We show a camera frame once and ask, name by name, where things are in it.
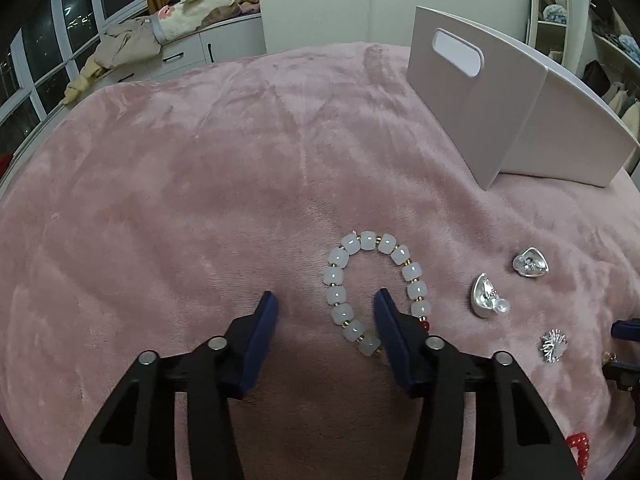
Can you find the silver sparkly flower earring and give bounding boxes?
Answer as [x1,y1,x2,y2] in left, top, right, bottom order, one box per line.
[539,330,568,363]

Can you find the red bead bracelet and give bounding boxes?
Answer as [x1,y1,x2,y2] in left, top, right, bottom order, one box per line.
[565,429,592,476]

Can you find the white jade bead bracelet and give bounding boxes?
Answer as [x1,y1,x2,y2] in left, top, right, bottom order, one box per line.
[322,230,433,359]

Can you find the small gold pendant charm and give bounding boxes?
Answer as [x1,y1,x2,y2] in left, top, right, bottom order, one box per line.
[602,352,616,364]

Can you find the silver heart-shaped earring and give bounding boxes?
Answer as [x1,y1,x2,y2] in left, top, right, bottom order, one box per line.
[470,273,511,318]

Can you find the silver round earring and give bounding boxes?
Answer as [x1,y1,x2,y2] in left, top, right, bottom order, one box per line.
[512,247,549,278]

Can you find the pink plush bed blanket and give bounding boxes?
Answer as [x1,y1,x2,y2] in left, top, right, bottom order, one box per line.
[1,44,639,479]

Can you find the hanging clothes rack garments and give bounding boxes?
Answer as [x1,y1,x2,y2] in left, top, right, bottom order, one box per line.
[581,4,640,141]

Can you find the white plastic storage bin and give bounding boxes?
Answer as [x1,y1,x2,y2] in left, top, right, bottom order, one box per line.
[407,6,639,190]

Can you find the white window-seat cabinet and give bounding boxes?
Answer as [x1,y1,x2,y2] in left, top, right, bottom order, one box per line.
[1,13,266,183]

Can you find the white-framed standing mirror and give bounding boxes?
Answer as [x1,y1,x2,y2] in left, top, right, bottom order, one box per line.
[526,0,591,75]

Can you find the large window with frames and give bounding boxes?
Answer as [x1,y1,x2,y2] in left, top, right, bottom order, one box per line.
[1,0,146,155]

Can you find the pile of beige clothes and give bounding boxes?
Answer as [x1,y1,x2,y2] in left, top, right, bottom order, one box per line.
[61,0,259,106]

